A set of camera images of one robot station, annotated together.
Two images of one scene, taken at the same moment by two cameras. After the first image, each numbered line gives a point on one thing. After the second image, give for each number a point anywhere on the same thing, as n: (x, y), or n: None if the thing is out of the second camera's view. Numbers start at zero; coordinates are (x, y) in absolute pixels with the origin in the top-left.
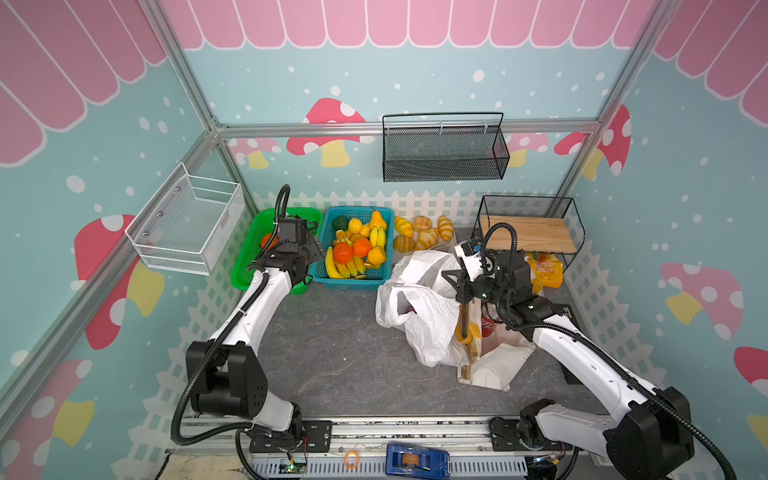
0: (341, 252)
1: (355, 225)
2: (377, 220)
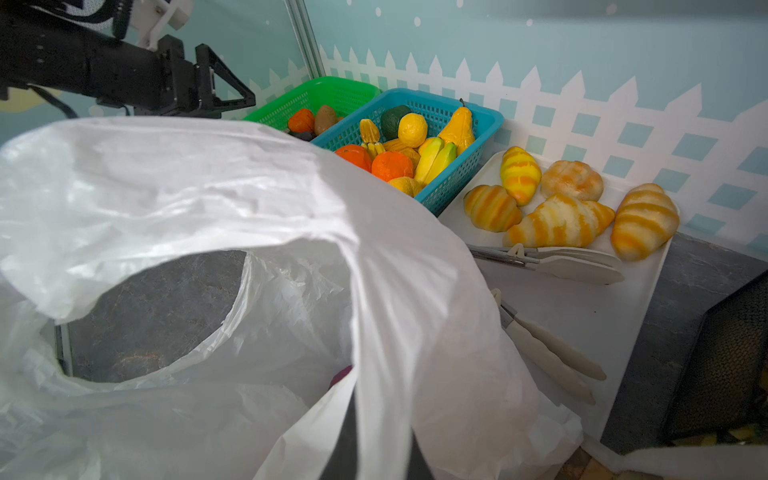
0: (389, 166)
1: (412, 129)
2: (460, 129)
